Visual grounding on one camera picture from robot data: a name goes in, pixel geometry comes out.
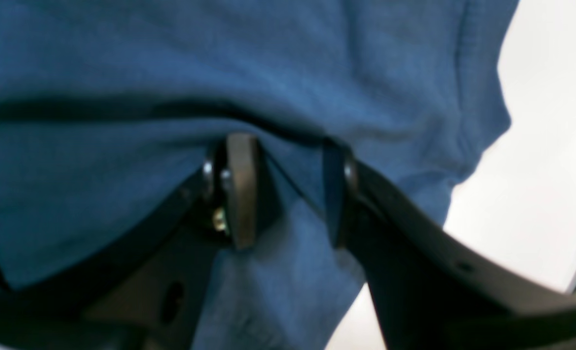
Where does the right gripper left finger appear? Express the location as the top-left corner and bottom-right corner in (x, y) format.
(0, 134), (259, 350)

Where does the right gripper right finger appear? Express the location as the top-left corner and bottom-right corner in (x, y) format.
(323, 141), (576, 350)

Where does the dark blue t-shirt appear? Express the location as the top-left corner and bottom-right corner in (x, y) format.
(0, 0), (519, 350)

